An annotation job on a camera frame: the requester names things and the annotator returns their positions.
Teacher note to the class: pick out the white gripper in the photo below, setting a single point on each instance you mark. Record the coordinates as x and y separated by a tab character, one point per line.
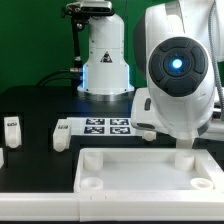
145	118

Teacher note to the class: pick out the white desk tabletop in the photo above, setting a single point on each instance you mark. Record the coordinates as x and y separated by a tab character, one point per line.
150	169

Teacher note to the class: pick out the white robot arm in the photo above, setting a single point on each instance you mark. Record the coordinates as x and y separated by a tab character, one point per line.
177	46

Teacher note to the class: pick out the white L-shaped obstacle fence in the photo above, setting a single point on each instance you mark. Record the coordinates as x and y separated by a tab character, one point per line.
96	205

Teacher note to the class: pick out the white block at left edge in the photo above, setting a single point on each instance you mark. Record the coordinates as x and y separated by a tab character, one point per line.
1	158

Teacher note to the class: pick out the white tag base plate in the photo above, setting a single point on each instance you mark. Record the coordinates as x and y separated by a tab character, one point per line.
102	126

